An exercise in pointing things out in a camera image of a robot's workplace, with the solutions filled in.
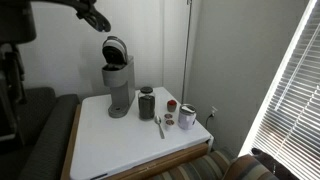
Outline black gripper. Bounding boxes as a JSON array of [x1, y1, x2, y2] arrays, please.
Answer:
[[74, 0, 112, 33]]

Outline grey pod coffee maker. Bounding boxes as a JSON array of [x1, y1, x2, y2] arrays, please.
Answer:
[[101, 35, 136, 119]]

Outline thin metal pole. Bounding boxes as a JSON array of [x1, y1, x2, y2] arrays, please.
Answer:
[[180, 0, 194, 104]]

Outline dark grey canister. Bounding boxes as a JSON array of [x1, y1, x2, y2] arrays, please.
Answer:
[[137, 86, 156, 121]]

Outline brown cup with red lid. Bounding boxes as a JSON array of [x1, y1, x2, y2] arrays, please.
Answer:
[[166, 99, 178, 113]]

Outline dark grey sofa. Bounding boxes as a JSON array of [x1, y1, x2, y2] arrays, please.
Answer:
[[0, 87, 81, 180]]

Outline metal spoon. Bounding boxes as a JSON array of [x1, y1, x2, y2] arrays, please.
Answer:
[[154, 115, 166, 140]]

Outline white plastic table board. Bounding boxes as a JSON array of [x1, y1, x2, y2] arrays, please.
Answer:
[[69, 86, 212, 180]]

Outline white tumbler with lid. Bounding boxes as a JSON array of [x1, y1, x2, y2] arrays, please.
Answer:
[[177, 103, 198, 131]]

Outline brown table base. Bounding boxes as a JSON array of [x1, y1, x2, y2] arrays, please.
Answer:
[[60, 103, 215, 180]]

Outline striped sofa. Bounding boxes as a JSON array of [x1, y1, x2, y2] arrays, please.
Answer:
[[146, 149, 236, 180]]

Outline striped sofa cushion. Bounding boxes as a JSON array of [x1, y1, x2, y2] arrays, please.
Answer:
[[221, 153, 280, 180]]

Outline white window blinds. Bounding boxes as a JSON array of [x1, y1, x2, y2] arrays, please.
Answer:
[[239, 0, 320, 180]]

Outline dark brown fabric item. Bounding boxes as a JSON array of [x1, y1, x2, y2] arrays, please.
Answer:
[[250, 147, 301, 180]]

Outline white wall outlet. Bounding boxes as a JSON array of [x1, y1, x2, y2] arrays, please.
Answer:
[[209, 105, 219, 118]]

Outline black power cable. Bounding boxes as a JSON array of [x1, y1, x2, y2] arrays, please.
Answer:
[[204, 113, 215, 132]]

